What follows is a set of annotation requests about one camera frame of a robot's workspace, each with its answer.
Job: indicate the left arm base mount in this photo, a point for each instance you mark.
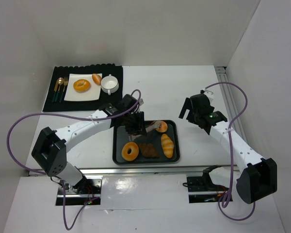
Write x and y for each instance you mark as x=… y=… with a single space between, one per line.
x=90 y=194

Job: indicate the black placemat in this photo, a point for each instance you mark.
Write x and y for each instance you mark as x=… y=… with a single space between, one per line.
x=102 y=69

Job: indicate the aluminium rail right side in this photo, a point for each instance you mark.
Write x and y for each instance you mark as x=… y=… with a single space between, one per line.
x=229 y=101

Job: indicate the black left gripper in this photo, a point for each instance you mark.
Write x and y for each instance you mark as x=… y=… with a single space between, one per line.
x=135 y=122

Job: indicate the gold fork green handle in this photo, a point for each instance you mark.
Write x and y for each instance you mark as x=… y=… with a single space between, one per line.
x=63 y=91

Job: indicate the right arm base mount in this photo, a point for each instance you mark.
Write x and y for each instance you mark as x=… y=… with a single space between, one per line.
x=201 y=189

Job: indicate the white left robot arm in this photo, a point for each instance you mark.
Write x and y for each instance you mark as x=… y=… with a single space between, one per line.
x=51 y=148

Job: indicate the striped orange bread roll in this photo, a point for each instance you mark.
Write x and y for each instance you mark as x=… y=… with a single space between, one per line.
x=167 y=146

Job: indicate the aluminium rail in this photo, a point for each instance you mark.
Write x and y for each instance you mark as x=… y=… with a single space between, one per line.
x=144 y=170
x=229 y=101

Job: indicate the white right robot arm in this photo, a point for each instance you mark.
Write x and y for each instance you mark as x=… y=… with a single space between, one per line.
x=257 y=176

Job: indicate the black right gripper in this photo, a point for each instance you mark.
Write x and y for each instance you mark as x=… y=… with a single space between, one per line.
x=190 y=107

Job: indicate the round orange bun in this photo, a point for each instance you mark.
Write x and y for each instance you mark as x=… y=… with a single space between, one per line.
x=161 y=126

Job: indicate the gold knife green handle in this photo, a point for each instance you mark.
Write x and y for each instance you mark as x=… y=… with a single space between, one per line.
x=55 y=91

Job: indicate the split orange bun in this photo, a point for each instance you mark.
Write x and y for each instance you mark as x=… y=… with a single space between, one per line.
x=96 y=79

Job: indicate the gold spoon green handle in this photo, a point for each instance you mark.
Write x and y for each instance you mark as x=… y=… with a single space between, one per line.
x=59 y=82

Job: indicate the orange glazed donut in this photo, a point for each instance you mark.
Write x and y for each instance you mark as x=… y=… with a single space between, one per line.
x=81 y=85

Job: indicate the dark chocolate croissant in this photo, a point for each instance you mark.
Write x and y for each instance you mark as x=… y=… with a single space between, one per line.
x=148 y=150

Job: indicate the aluminium rail front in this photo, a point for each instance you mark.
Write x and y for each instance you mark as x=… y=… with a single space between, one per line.
x=144 y=170

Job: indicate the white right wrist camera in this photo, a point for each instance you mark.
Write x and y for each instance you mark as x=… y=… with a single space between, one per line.
x=208 y=93

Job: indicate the black baking tray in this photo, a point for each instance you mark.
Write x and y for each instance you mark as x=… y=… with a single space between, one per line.
x=121 y=137

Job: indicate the white square plate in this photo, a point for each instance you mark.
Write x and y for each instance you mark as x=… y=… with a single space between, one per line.
x=91 y=94

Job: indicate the white cup with handle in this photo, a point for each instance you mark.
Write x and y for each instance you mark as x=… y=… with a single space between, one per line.
x=109 y=84

